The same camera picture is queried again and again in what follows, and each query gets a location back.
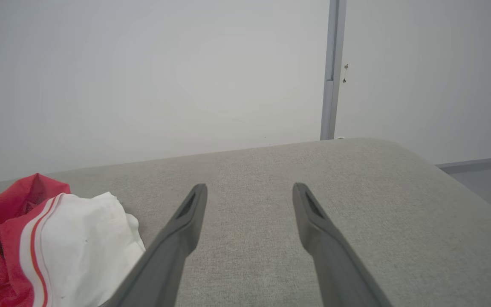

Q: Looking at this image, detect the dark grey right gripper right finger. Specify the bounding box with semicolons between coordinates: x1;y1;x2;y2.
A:
292;182;395;307

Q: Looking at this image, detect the red and white garment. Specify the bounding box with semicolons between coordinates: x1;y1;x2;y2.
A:
0;173;146;307

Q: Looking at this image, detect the grey wall post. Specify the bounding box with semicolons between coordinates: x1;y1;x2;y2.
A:
320;0;347;141

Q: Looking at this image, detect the grey baseboard strip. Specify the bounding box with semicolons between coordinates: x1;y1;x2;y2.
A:
435;155;491;174

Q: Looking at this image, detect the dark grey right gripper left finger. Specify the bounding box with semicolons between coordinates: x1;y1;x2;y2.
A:
98;183;208;307

